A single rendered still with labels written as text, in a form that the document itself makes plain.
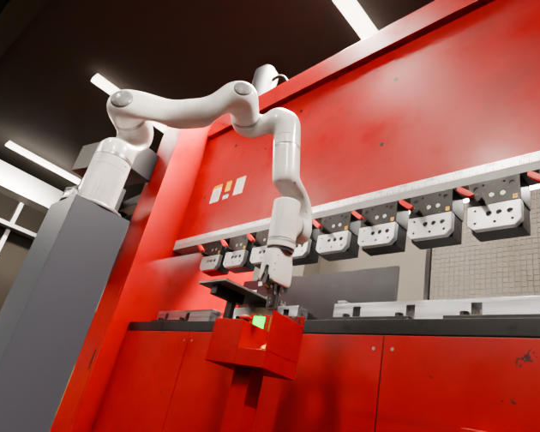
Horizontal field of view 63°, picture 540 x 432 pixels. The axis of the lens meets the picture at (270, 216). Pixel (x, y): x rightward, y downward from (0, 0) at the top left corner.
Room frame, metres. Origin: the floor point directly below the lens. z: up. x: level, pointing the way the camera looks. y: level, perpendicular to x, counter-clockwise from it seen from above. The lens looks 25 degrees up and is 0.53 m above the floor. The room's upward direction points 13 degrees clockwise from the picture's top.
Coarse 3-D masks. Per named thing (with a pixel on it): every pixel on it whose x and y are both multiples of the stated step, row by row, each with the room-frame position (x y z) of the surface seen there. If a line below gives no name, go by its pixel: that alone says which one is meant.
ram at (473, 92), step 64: (512, 0) 1.06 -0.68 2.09; (384, 64) 1.47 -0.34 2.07; (448, 64) 1.23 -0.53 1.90; (512, 64) 1.06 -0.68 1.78; (320, 128) 1.72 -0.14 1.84; (384, 128) 1.44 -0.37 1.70; (448, 128) 1.23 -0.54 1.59; (512, 128) 1.07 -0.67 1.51; (192, 192) 2.52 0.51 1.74; (256, 192) 2.01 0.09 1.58; (320, 192) 1.66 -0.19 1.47
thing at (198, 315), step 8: (160, 312) 2.47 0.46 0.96; (168, 312) 2.41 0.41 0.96; (176, 312) 2.35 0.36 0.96; (184, 312) 2.29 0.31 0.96; (192, 312) 2.23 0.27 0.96; (200, 312) 2.18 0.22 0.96; (208, 312) 2.13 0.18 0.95; (216, 312) 2.12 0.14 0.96; (184, 320) 2.27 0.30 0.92; (192, 320) 2.22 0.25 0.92; (200, 320) 2.17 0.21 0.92; (208, 320) 2.12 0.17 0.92
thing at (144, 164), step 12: (96, 144) 2.54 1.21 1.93; (84, 156) 2.59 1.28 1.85; (144, 156) 2.45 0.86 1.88; (156, 156) 2.52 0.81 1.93; (72, 168) 2.64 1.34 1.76; (84, 168) 2.56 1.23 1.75; (132, 168) 2.42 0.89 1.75; (144, 168) 2.48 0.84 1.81; (132, 180) 2.57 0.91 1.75; (144, 180) 2.53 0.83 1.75
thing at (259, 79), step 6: (264, 66) 2.34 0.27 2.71; (270, 66) 2.37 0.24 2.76; (258, 72) 2.35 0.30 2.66; (264, 72) 2.33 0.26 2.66; (270, 72) 2.34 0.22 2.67; (276, 72) 2.36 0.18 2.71; (258, 78) 2.34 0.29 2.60; (264, 78) 2.33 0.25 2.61; (270, 78) 2.34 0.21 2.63; (276, 78) 2.34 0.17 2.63; (252, 84) 2.38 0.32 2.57; (258, 84) 2.34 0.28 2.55; (264, 84) 2.33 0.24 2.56; (270, 84) 2.35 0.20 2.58; (276, 84) 2.40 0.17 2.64; (258, 90) 2.34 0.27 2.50; (264, 90) 2.34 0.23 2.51
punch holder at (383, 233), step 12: (384, 204) 1.40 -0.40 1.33; (396, 204) 1.36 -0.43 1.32; (372, 216) 1.44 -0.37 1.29; (384, 216) 1.40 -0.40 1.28; (396, 216) 1.36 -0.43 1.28; (408, 216) 1.41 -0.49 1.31; (360, 228) 1.47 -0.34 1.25; (372, 228) 1.43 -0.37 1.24; (384, 228) 1.39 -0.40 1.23; (396, 228) 1.36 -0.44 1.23; (360, 240) 1.46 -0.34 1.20; (372, 240) 1.42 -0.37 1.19; (384, 240) 1.39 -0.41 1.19; (396, 240) 1.38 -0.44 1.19; (372, 252) 1.49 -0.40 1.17; (384, 252) 1.46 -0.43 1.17; (396, 252) 1.44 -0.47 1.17
